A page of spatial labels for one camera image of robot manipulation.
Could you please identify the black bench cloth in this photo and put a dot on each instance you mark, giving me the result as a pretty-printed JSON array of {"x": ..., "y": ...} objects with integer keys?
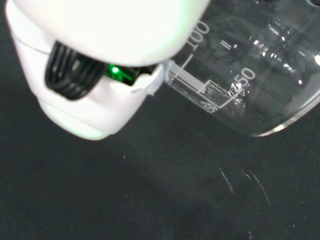
[{"x": 100, "y": 195}]

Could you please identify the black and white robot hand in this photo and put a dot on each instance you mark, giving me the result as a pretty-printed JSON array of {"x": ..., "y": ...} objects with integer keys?
[{"x": 100, "y": 25}]

